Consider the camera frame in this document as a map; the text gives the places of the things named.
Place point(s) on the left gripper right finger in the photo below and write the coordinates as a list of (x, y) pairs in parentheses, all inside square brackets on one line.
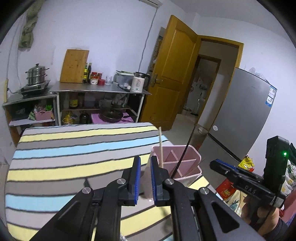
[(165, 190)]

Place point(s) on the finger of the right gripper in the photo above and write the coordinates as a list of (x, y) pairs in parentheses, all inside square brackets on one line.
[(225, 169)]

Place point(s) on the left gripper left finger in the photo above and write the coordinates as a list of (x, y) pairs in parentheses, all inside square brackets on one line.
[(125, 190)]

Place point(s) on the light wooden chopstick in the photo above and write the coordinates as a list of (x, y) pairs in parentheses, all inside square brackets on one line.
[(161, 160)]

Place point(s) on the black thin chopstick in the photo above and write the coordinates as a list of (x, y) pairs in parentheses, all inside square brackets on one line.
[(183, 153)]

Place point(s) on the person right hand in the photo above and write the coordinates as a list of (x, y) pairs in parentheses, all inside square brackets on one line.
[(271, 216)]

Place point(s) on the yellow snack bag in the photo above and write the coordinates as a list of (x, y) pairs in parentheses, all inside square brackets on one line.
[(247, 164)]

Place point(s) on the silver refrigerator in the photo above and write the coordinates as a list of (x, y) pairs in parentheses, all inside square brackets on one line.
[(238, 124)]

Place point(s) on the black frying pan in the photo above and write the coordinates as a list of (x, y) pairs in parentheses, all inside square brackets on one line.
[(112, 116)]

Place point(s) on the striped tablecloth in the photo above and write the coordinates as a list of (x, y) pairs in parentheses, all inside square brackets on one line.
[(52, 164)]

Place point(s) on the white electric kettle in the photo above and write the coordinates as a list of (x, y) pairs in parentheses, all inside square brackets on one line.
[(138, 81)]

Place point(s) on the yellow wooden door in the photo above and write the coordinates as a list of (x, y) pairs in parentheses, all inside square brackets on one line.
[(171, 75)]

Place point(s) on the clear plastic storage box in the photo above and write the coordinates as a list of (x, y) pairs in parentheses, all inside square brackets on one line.
[(123, 78)]

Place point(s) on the pink small basket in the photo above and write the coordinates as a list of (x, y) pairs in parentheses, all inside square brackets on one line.
[(43, 115)]

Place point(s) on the red sauce jar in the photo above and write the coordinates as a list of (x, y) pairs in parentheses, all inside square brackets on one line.
[(93, 80)]

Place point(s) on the low wooden side shelf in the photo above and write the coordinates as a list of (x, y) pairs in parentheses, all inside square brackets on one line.
[(19, 111)]

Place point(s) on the wooden cutting board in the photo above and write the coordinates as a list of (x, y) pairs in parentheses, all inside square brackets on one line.
[(74, 66)]

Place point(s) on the induction cooker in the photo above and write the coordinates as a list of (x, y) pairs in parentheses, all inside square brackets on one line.
[(34, 89)]

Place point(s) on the stainless steamer pot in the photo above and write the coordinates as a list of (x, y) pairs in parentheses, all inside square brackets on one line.
[(36, 75)]

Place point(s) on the white power strip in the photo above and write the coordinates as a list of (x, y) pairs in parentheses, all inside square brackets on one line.
[(5, 96)]

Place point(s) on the green hanging cloth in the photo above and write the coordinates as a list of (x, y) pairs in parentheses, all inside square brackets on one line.
[(27, 36)]

